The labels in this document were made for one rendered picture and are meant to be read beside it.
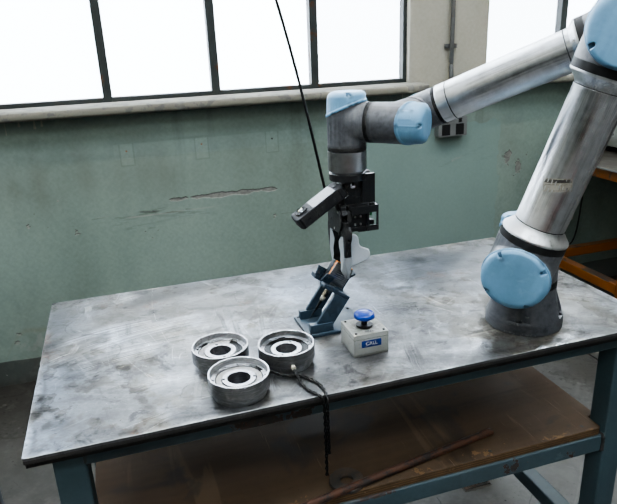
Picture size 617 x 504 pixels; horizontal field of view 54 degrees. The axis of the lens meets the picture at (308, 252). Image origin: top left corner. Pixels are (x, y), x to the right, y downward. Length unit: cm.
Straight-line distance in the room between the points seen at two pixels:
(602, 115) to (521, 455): 72
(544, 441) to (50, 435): 96
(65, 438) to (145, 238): 173
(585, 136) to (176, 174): 191
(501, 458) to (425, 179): 186
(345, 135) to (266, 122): 155
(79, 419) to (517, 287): 76
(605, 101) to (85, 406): 96
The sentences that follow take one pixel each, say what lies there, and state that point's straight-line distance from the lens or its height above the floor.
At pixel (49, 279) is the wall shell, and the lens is 277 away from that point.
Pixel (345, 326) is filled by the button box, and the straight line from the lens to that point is 118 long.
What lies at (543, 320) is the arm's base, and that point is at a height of 83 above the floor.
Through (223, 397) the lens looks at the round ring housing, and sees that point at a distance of 103.
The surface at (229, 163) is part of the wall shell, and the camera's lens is 267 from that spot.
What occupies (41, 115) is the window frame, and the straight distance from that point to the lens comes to 252.
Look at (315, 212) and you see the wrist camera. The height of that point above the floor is 105.
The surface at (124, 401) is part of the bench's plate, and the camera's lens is 111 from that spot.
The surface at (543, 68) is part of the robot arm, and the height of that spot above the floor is 130.
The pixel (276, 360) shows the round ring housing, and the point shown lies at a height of 83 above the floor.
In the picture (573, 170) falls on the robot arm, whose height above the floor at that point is 116.
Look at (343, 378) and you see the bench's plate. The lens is 110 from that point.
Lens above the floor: 137
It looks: 20 degrees down
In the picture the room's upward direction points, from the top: 2 degrees counter-clockwise
